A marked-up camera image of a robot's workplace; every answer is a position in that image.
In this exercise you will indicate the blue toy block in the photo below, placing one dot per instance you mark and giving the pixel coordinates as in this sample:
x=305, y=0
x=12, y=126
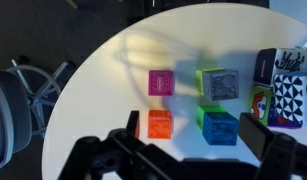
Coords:
x=220, y=129

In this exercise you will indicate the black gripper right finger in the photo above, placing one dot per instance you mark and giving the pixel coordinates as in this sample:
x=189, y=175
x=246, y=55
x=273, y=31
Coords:
x=279, y=156

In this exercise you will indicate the orange toy block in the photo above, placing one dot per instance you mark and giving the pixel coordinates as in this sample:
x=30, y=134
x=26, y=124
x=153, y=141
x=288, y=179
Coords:
x=159, y=125

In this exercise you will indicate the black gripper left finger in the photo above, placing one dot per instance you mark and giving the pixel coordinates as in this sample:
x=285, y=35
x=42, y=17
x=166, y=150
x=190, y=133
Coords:
x=103, y=160

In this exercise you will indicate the colourful fabric cube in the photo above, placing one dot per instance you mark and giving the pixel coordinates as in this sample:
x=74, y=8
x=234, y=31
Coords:
x=259, y=105

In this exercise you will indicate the zebra print fabric cube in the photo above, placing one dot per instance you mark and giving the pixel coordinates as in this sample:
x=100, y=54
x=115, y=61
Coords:
x=283, y=61

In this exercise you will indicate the grey toy block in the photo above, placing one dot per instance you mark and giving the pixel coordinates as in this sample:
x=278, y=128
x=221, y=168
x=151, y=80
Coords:
x=221, y=85

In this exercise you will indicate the magenta toy block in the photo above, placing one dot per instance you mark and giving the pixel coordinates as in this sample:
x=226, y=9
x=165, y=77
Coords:
x=160, y=83

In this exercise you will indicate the grey office chair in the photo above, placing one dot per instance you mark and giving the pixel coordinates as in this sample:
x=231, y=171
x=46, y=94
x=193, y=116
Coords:
x=9, y=116

